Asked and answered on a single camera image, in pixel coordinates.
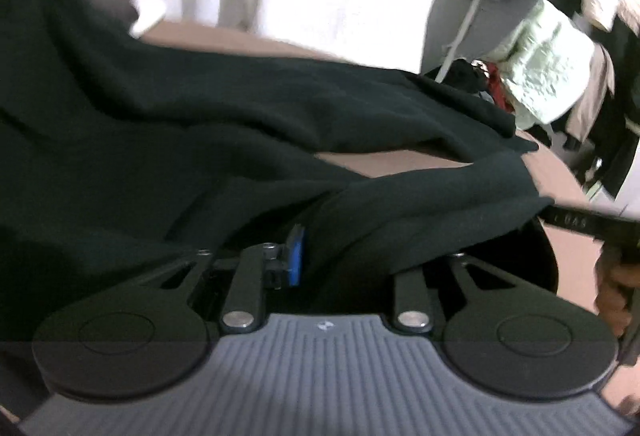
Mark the person's right hand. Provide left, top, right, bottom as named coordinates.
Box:
left=594, top=243, right=640, bottom=338

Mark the black garment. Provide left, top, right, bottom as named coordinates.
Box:
left=0, top=0, right=555, bottom=337

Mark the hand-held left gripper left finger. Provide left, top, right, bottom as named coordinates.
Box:
left=135, top=223, right=307, bottom=336

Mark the dark clothes pile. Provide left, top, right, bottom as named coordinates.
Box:
left=542, top=16, right=640, bottom=204

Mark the grey hooded garment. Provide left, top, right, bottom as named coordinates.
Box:
left=420, top=0, right=596, bottom=84

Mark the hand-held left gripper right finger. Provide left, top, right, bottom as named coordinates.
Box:
left=392, top=253, right=521, bottom=336

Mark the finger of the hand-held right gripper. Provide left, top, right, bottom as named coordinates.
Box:
left=539, top=205, right=608, bottom=238

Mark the red cloth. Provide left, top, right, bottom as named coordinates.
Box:
left=481, top=61, right=516, bottom=114

